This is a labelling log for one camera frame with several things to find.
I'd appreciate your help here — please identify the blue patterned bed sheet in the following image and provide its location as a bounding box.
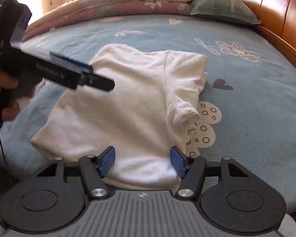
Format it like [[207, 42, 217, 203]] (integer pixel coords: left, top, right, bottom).
[[0, 15, 296, 211]]

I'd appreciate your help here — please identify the pink floral folded quilt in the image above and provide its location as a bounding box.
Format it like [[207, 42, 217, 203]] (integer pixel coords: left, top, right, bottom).
[[22, 0, 193, 41]]

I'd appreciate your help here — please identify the person's left hand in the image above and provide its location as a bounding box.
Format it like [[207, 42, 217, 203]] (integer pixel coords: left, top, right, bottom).
[[0, 66, 36, 122]]

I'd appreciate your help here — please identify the green flower pillow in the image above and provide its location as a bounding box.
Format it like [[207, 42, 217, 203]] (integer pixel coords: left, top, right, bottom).
[[190, 0, 261, 25]]

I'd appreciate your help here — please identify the white printed sweatshirt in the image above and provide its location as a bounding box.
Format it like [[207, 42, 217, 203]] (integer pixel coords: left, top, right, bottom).
[[31, 44, 207, 189]]

